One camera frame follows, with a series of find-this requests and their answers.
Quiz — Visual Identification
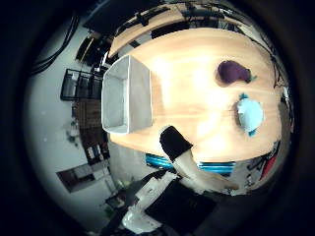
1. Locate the black wire rack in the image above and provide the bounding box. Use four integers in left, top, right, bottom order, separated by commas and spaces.
59, 68, 103, 101

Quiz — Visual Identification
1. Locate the teal metal table beam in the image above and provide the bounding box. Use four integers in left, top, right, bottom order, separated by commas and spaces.
145, 152, 237, 175

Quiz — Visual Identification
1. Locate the red chair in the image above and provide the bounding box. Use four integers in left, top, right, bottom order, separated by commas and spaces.
259, 151, 280, 181

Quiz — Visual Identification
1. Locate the black cable bundle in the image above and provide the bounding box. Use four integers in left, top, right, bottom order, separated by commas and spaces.
31, 13, 82, 77

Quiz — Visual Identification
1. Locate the purple plush toy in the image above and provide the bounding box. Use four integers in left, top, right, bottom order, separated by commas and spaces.
215, 59, 258, 88

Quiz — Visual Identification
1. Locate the long wooden table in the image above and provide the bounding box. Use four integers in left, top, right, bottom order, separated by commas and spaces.
107, 3, 250, 58

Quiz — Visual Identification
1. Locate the brown storage shelf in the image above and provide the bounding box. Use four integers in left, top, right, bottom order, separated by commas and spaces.
72, 99, 111, 165

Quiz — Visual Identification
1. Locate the white fabric container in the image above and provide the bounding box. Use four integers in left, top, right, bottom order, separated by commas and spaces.
100, 54, 155, 135

